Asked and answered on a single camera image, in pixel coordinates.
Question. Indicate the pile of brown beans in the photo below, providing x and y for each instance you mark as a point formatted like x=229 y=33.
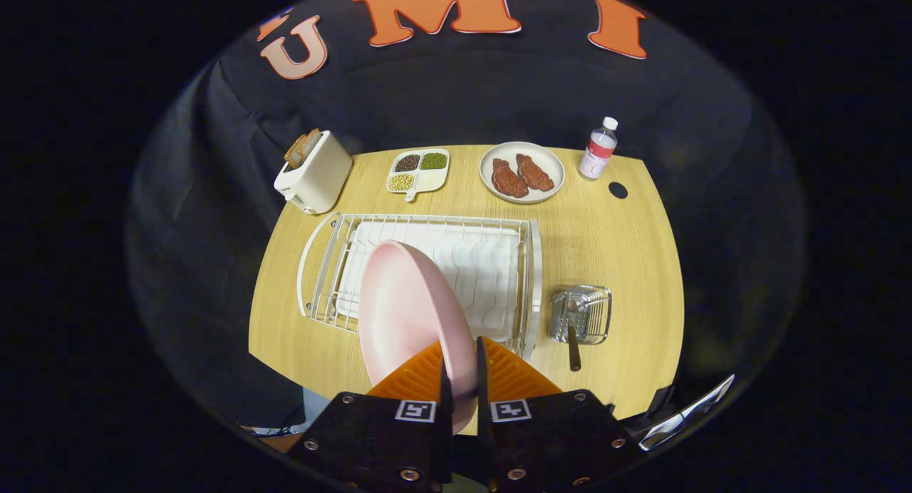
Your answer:
x=407 y=162

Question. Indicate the toasted bread slice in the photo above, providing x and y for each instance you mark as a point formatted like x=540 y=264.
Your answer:
x=296 y=151
x=312 y=142

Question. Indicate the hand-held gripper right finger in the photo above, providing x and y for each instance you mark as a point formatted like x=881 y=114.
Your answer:
x=556 y=436

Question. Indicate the white divided snack tray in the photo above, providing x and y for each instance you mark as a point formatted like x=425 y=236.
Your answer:
x=431 y=181

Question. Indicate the white plate with meat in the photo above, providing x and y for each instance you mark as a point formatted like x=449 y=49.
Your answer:
x=548 y=158

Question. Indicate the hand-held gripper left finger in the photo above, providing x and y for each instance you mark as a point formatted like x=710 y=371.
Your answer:
x=370 y=436

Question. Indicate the white ribbed drain tray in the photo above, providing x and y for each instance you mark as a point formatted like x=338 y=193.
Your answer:
x=484 y=265

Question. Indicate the black backdrop cloth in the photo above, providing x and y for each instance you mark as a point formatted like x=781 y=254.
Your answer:
x=499 y=94

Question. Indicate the cream toaster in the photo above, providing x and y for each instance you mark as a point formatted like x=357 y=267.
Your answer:
x=320 y=176

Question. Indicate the clear bottle with red label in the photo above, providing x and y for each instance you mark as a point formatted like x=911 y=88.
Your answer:
x=597 y=154

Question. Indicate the pile of green beans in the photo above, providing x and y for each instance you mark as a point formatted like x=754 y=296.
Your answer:
x=433 y=161

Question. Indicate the pink plate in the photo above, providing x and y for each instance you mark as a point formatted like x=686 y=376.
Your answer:
x=406 y=315

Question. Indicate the pile of yellow beans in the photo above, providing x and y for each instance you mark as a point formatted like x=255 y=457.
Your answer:
x=402 y=182

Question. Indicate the red meat piece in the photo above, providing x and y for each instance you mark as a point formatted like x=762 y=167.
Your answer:
x=535 y=172
x=509 y=179

